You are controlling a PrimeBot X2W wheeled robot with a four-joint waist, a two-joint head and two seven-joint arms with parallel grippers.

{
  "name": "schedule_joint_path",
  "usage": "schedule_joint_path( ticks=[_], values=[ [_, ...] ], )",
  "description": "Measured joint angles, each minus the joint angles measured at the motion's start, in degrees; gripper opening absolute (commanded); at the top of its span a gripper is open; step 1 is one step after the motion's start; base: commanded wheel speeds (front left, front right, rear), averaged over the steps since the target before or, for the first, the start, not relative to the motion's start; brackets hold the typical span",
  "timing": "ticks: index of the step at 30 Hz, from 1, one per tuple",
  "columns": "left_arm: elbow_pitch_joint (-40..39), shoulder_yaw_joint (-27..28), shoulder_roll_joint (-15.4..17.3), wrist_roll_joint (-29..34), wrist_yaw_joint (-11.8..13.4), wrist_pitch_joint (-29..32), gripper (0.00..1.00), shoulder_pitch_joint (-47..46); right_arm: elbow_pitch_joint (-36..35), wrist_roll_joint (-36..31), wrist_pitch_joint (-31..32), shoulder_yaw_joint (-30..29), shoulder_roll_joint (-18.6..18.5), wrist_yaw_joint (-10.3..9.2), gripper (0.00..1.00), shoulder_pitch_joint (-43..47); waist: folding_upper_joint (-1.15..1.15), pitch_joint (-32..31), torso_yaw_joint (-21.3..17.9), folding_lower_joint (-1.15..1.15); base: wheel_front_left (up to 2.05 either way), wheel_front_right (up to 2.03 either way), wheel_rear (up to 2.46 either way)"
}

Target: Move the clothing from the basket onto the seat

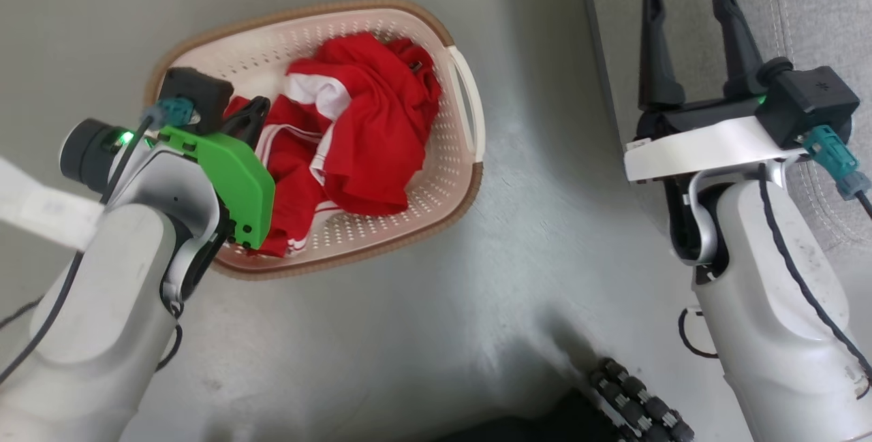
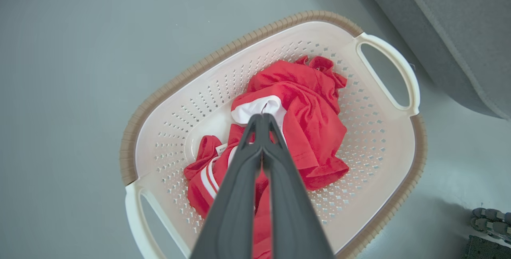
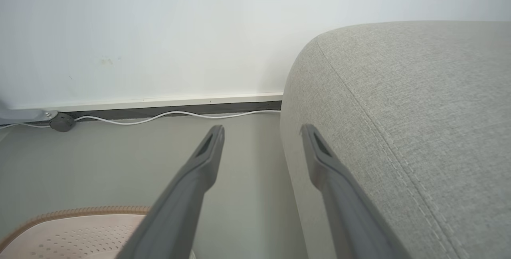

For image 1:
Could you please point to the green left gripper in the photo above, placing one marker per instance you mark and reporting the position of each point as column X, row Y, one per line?
column 238, row 183

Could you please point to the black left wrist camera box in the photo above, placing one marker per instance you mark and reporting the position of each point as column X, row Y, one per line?
column 197, row 91

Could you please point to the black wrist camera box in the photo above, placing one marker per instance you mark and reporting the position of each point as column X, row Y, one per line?
column 197, row 91
column 807, row 101

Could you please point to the black roller robot wheel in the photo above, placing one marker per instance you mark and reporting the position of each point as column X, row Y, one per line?
column 640, row 404

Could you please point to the grey fabric sofa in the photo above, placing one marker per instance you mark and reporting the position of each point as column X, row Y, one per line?
column 817, row 6

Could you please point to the red white striped garment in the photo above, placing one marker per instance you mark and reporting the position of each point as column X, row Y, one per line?
column 293, row 156

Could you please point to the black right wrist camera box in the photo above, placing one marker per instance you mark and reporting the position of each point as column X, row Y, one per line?
column 807, row 101

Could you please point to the pink perforated laundry basket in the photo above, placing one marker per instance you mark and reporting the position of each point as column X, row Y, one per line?
column 436, row 176

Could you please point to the plain red t-shirt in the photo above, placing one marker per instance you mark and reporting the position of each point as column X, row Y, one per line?
column 381, row 142

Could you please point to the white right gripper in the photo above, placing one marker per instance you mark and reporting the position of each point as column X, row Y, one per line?
column 708, row 146

